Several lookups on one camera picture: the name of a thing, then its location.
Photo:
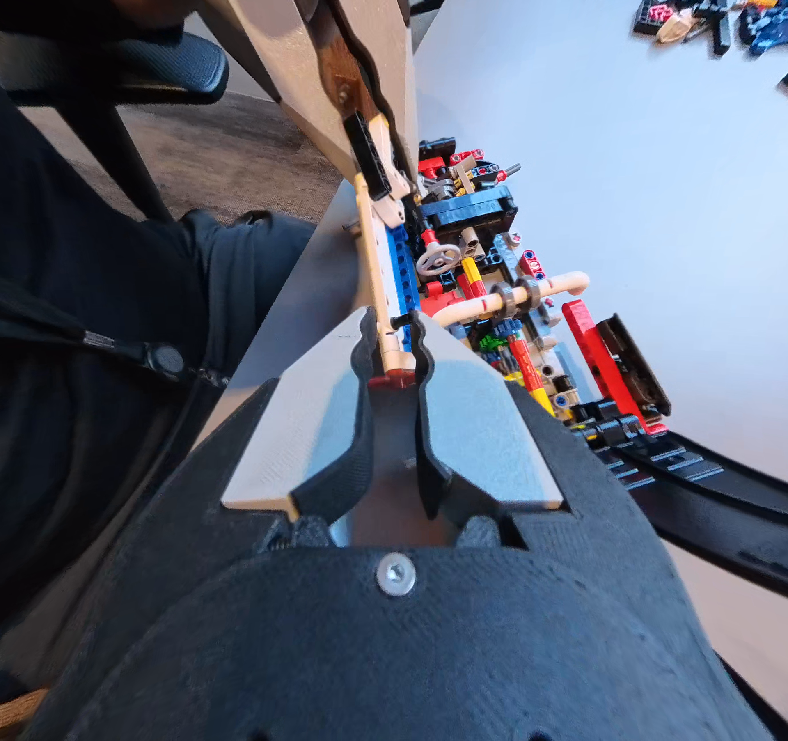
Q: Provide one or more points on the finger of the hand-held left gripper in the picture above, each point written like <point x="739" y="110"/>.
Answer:
<point x="277" y="33"/>
<point x="381" y="8"/>

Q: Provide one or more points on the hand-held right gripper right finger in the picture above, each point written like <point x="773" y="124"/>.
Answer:
<point x="486" y="445"/>

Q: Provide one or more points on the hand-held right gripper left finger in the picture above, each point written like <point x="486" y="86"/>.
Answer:
<point x="295" y="439"/>

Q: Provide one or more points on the white and blue brick panel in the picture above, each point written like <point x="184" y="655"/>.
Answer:
<point x="374" y="260"/>

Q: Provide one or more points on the toy brick car chassis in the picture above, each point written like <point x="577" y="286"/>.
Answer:
<point x="468" y="211"/>

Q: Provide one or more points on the grey desk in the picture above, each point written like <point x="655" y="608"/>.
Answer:
<point x="646" y="199"/>

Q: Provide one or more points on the black office chair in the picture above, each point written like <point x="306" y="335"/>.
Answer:
<point x="154" y="67"/>

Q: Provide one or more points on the person's dark trousers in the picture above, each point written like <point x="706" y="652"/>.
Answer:
<point x="258" y="273"/>

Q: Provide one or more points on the pile of loose toy bricks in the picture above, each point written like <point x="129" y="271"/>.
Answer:
<point x="689" y="8"/>

